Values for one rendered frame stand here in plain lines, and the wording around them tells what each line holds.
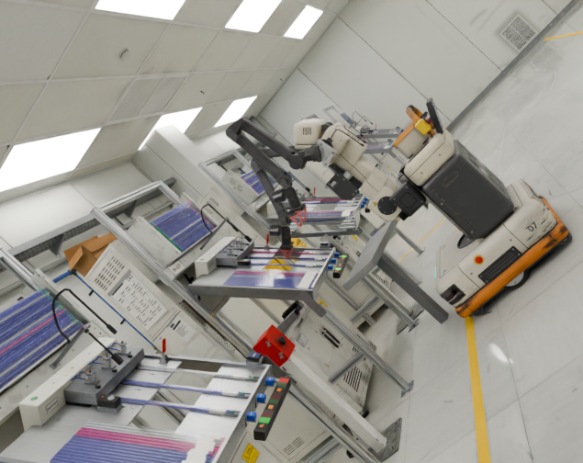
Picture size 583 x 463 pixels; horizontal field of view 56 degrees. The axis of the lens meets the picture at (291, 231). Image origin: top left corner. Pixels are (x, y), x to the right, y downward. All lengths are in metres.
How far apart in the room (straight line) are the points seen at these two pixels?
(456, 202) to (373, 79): 8.08
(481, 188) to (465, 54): 7.99
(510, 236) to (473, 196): 0.26
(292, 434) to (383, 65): 8.33
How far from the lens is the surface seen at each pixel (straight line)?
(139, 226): 3.26
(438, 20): 10.69
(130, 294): 3.31
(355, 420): 2.72
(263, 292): 2.96
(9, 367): 2.23
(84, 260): 3.42
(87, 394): 2.16
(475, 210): 2.80
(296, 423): 3.33
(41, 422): 2.16
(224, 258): 3.33
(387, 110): 10.74
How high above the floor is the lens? 1.05
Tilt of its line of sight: 1 degrees down
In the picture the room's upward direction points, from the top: 47 degrees counter-clockwise
